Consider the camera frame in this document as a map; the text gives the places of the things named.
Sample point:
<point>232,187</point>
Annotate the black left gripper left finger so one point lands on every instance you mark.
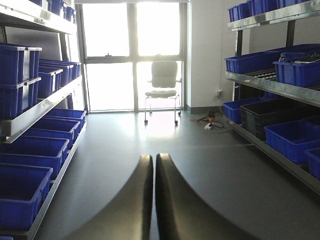
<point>128,215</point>

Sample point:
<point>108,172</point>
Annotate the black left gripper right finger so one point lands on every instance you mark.
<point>182,214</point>

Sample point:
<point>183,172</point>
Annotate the blue bin with parts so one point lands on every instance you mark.
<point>301,69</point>

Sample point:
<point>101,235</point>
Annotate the left metal shelf rack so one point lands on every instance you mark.
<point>27,93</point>

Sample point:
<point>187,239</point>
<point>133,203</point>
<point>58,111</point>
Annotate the white power strip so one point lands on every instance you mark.
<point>209,126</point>

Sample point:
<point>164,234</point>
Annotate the blue bin nearest left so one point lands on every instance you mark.
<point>23,189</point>

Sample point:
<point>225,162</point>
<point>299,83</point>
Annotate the black plastic crate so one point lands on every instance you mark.
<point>256,116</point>

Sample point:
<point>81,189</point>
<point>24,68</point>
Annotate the white office chair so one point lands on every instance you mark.
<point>163,82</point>

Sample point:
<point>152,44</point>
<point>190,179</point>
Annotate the blue bin right lower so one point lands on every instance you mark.
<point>292,139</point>

